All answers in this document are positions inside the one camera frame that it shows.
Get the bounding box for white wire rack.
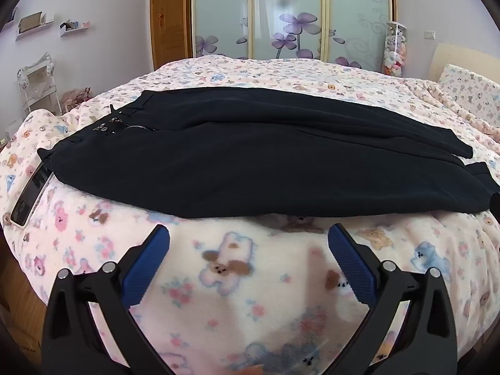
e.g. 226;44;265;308
15;52;63;116

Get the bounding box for bear printed pillow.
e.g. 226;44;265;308
437;63;500;126

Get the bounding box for clear cylinder of plush toys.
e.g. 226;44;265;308
382;21;408;77

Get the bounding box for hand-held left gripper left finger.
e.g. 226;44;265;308
41;224;184;375

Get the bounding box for black pants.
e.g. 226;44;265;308
37;88;500;219

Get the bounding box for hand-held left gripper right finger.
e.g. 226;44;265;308
327;223;458;375

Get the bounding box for wooden door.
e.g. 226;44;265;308
149;0;192;72

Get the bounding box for cream headboard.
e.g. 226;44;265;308
429;43;500;87

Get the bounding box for pink bear printed blanket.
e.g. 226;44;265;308
0;54;500;375

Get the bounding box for floral glass sliding wardrobe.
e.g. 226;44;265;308
183;0;397;67

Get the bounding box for white wall shelf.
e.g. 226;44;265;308
59;19;91;37
15;11;55;42

